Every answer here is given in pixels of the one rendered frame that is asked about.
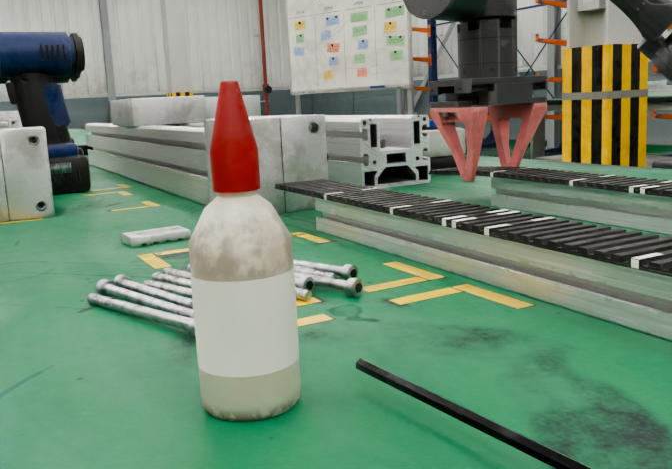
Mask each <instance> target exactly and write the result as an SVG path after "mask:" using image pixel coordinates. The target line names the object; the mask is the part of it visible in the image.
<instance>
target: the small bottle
mask: <svg viewBox="0 0 672 469"><path fill-rule="evenodd" d="M210 162H211V174H212V187H213V192H217V197H216V198H215V199H214V200H213V201H212V202H210V203H209V204H208V205H207V206H206V207H205V208H204V210H203V212H202V214H201V216H200V219H199V221H198V223H197V225H196V227H195V229H194V232H193V234H192V236H191V238H190V240H189V244H188V245H189V257H190V269H191V273H190V276H191V288H192V300H193V312H194V323H195V335H196V347H197V359H198V366H199V376H200V388H201V400H202V405H203V407H204V409H205V410H206V411H208V412H209V413H210V414H211V415H213V416H214V417H217V418H220V419H224V420H228V421H255V420H262V419H267V418H271V417H274V416H277V415H280V414H282V413H284V412H286V411H288V410H289V409H290V408H292V407H293V406H294V405H295V403H296V402H297V401H298V399H299V398H300V395H301V382H300V366H299V340H298V323H297V306H296V290H295V273H294V264H293V249H292V236H291V234H290V232H289V231H288V229H287V228H286V226H285V224H284V223H283V221H282V220H281V218H280V217H279V215H278V213H277V212H276V210H275V209H274V207H273V206H272V204H271V203H270V202H268V201H267V200H266V199H264V198H263V197H261V196H260V195H258V194H257V190H258V189H260V188H261V187H260V172H259V157H258V147H257V144H256V140H255V137H254V134H253V130H252V127H251V124H250V120H249V117H248V114H247V110H246V107H245V104H244V100H243V97H242V94H241V90H240V87H239V83H238V81H221V82H220V87H219V94H218V101H217V107H216V114H215V120H214V127H213V134H212V140H211V147H210Z"/></svg>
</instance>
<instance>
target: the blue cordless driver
mask: <svg viewBox="0 0 672 469"><path fill-rule="evenodd" d="M84 69H85V51H84V45H83V41H82V38H81V37H78V35H77V33H71V34H70V36H68V35H67V33H66V32H0V78H10V82H7V83H5V86H6V90H7V93H8V96H9V100H10V103H11V104H12V105H15V104H17V108H18V112H19V116H20V120H21V124H22V127H39V126H42V127H44V128H45V130H46V138H47V147H48V156H49V164H51V163H64V162H70V163H71V168H72V172H71V173H58V174H51V182H52V191H53V195H57V194H67V193H76V192H86V191H88V190H90V188H91V179H90V170H89V160H88V158H87V157H86V156H83V155H78V153H79V152H78V146H77V144H75V143H71V142H69V141H72V140H71V137H70V134H69V131H68V127H67V126H69V123H71V121H70V117H69V114H68V110H67V106H66V103H65V99H64V95H63V92H62V88H61V85H60V84H59V85H58V83H54V82H53V78H52V77H61V76H70V75H71V72H73V73H74V75H80V74H81V72H82V71H84Z"/></svg>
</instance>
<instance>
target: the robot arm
mask: <svg viewBox="0 0 672 469"><path fill-rule="evenodd" d="M610 1H611V2H612V3H613V4H614V5H616V6H617V7H618V8H619V9H620V10H621V11H622V12H623V13H624V14H625V15H626V16H627V17H628V18H629V19H630V20H631V21H632V22H633V24H634V25H635V26H636V27H637V29H638V30H639V32H640V33H641V35H642V37H643V38H644V39H643V40H642V41H641V42H640V43H639V44H638V45H637V48H638V50H639V51H640V52H642V53H643V54H644V55H645V56H646V57H647V58H648V59H650V60H651V62H652V63H653V65H654V66H655V67H656V68H657V70H658V71H659V72H660V73H661V74H662V75H663V76H664V77H666V78H667V79H668V80H669V81H671V82H672V33H671V34H670V35H669V36H668V37H667V38H664V37H663V36H662V34H663V33H664V32H665V31H666V30H667V29H668V28H669V27H670V26H671V25H672V0H610ZM403 2H404V4H405V6H406V8H407V9H408V11H409V12H410V13H411V14H412V15H414V16H415V17H417V18H420V19H428V20H441V21H454V22H461V23H460V24H457V44H458V79H455V80H442V81H429V82H428V95H442V93H446V101H444V102H430V116H431V117H432V119H433V121H434V123H435V124H436V126H437V128H438V130H439V131H440V133H441V135H442V136H443V138H444V140H445V142H446V143H447V145H448V147H449V149H450V150H451V153H452V155H453V158H454V160H455V163H456V165H457V168H458V170H459V173H460V175H461V178H462V180H463V181H464V182H474V179H475V175H476V171H477V167H478V162H479V156H480V151H481V146H482V140H483V135H484V130H485V125H486V119H487V114H488V110H489V114H490V119H491V123H492V128H493V133H494V137H495V142H496V146H497V151H498V155H499V160H500V164H501V167H502V166H506V167H509V166H513V167H519V165H520V163H521V160H522V158H523V155H524V153H525V150H526V148H527V146H528V144H529V142H530V140H531V139H532V137H533V135H534V133H535V131H536V130H537V128H538V126H539V124H540V122H541V120H542V119H543V117H544V115H545V113H546V111H547V97H532V89H533V90H541V89H548V75H543V76H518V63H517V0H403ZM472 105H489V107H472ZM511 118H521V119H522V124H521V127H520V131H519V134H518V137H517V140H516V144H515V147H514V150H513V154H512V157H511V158H510V150H509V121H510V119H511ZM455 122H460V123H463V124H464V125H465V131H466V143H467V161H466V159H465V156H464V153H463V150H462V146H461V143H460V140H459V137H458V133H457V130H456V127H455Z"/></svg>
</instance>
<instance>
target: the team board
mask: <svg viewBox="0 0 672 469"><path fill-rule="evenodd" d="M285 9H286V26H287V43H288V60H289V77H290V94H291V95H295V103H296V115H301V99H300V95H303V94H319V93H336V92H354V91H371V90H389V89H407V103H408V115H414V97H413V88H414V82H413V49H412V17H411V13H410V12H409V11H408V9H407V8H406V6H405V4H404V2H403V0H285Z"/></svg>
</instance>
